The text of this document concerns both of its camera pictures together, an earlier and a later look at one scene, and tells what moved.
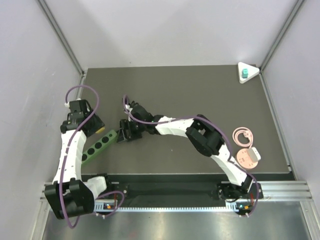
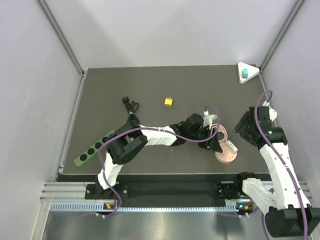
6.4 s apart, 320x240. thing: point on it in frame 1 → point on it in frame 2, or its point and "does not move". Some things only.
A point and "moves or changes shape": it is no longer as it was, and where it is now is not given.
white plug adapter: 254,154 → 231,146
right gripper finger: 121,136 → 244,119
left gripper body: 95,123 → 204,133
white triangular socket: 252,72 does not move
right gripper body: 135,129 → 246,132
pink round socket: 244,159 moves or changes shape
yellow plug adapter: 100,130 → 168,101
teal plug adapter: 245,72 does not move
